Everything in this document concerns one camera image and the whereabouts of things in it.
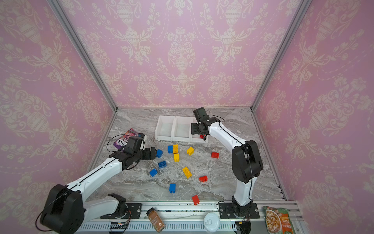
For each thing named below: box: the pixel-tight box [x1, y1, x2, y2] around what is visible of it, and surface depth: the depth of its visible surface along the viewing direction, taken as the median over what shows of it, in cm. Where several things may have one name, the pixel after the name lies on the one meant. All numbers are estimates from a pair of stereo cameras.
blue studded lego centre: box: [157, 160, 168, 169], surface depth 91 cm
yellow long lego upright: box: [172, 144, 179, 154], surface depth 98 cm
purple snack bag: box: [112, 127, 139, 152], surface depth 100 cm
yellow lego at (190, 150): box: [186, 146, 196, 156], surface depth 96 cm
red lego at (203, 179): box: [198, 175, 208, 183], surface depth 86 cm
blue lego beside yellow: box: [167, 145, 173, 154], surface depth 97 cm
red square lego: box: [210, 152, 220, 159], surface depth 96 cm
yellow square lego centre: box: [173, 153, 180, 163], surface depth 93 cm
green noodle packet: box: [263, 206, 294, 234], surface depth 72 cm
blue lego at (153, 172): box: [149, 168, 159, 177], surface depth 89 cm
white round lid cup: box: [203, 212, 221, 233], surface depth 68 cm
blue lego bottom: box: [169, 183, 176, 194], surface depth 81 cm
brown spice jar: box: [146, 207, 166, 234], surface depth 70 cm
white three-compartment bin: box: [154, 115, 209, 143], surface depth 107 cm
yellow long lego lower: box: [182, 166, 193, 179], surface depth 88 cm
